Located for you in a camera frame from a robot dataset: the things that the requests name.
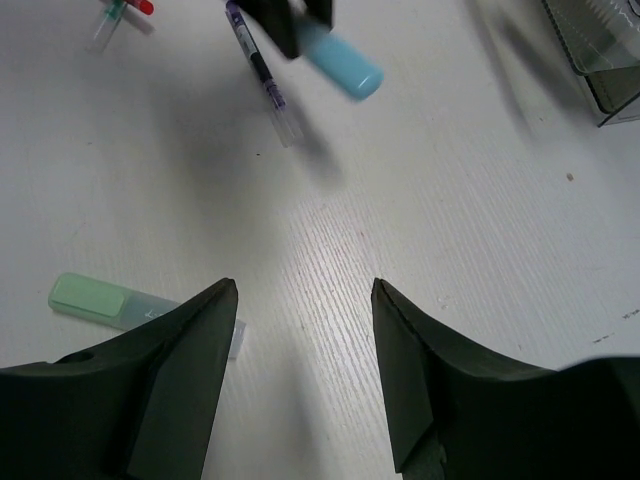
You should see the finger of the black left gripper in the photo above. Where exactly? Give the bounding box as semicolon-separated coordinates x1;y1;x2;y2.
304;0;334;30
237;0;300;59

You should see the red ink gel pen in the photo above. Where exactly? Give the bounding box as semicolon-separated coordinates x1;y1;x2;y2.
122;0;154;36

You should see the clear drawer organizer box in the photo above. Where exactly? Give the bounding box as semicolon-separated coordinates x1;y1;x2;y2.
542;0;639;126

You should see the green highlighter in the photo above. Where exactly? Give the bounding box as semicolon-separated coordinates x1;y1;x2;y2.
47;272;248;361

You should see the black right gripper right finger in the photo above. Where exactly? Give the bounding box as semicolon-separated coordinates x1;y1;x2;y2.
372;279;639;479

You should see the blue highlighter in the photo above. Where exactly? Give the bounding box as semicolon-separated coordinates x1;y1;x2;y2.
296;17;384;101

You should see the green ink gel pen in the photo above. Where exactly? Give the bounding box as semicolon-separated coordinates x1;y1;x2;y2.
89;0;127;53

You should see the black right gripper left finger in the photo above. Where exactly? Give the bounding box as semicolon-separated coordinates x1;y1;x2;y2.
1;278;237;479

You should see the purple ink gel pen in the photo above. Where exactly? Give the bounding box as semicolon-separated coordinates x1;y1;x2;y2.
225;1;299;147

